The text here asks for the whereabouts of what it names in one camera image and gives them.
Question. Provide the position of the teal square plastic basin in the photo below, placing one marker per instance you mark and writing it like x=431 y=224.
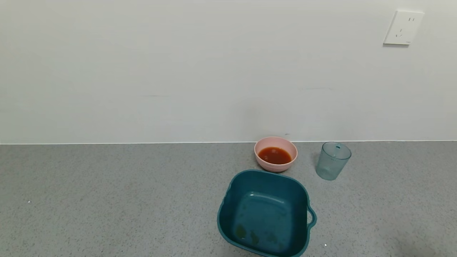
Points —
x=264 y=214

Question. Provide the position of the pink bowl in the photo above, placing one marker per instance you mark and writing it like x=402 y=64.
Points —
x=275 y=168

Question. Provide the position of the clear ribbed plastic cup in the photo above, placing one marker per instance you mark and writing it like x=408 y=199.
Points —
x=332 y=164

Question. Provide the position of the white wall socket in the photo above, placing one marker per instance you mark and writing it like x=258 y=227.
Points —
x=403 y=28

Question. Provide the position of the reddish orange liquid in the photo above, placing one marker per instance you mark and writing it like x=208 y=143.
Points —
x=275 y=155

